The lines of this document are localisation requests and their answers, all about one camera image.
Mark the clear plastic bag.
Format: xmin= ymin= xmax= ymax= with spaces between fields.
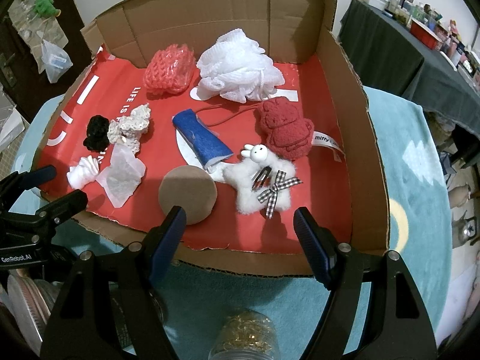
xmin=40 ymin=39 xmax=74 ymax=83

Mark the plush toy with slipper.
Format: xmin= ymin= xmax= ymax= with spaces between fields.
xmin=222 ymin=143 xmax=302 ymax=220

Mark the desk with grey cloth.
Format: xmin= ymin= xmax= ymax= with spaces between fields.
xmin=337 ymin=0 xmax=480 ymax=137

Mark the coral crocheted scrunchie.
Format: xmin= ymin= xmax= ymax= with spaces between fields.
xmin=144 ymin=43 xmax=196 ymax=96

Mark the cardboard box red lining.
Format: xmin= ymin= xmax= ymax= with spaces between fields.
xmin=32 ymin=0 xmax=391 ymax=278

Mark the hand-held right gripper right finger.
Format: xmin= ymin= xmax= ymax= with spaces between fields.
xmin=293 ymin=207 xmax=437 ymax=360

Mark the brown round powder puff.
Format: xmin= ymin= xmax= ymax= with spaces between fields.
xmin=158 ymin=166 xmax=218 ymax=226

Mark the blue felt roll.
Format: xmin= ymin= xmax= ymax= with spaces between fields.
xmin=172 ymin=109 xmax=234 ymax=171

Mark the beige crocheted scrunchie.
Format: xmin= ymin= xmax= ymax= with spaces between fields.
xmin=107 ymin=104 xmax=152 ymax=154

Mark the black crocheted scrunchie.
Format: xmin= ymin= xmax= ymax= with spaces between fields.
xmin=82 ymin=115 xmax=111 ymax=151

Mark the green plush toy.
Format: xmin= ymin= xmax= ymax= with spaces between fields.
xmin=33 ymin=0 xmax=61 ymax=19

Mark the large glass jar metal lid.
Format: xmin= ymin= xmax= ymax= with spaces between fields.
xmin=0 ymin=270 xmax=51 ymax=357

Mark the row of cosmetics bottles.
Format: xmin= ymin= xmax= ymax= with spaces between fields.
xmin=350 ymin=0 xmax=480 ymax=91

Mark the white translucent sachet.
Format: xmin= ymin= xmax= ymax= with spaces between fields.
xmin=97 ymin=144 xmax=146 ymax=209

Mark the clear hanging organizer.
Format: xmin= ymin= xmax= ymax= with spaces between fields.
xmin=7 ymin=0 xmax=72 ymax=68

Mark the red plush toy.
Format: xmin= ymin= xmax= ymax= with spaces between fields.
xmin=254 ymin=97 xmax=346 ymax=163

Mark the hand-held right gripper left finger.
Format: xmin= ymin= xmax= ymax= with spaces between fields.
xmin=39 ymin=205 xmax=187 ymax=360

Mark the white cloth scrunchie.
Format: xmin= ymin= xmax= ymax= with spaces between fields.
xmin=67 ymin=155 xmax=103 ymax=190

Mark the white mesh bath pouf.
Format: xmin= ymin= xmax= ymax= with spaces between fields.
xmin=196 ymin=28 xmax=286 ymax=103

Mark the small jar of gold clips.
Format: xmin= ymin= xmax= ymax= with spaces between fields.
xmin=208 ymin=309 xmax=280 ymax=360

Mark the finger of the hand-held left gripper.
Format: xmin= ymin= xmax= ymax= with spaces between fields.
xmin=0 ymin=189 xmax=89 ymax=248
xmin=0 ymin=165 xmax=58 ymax=196

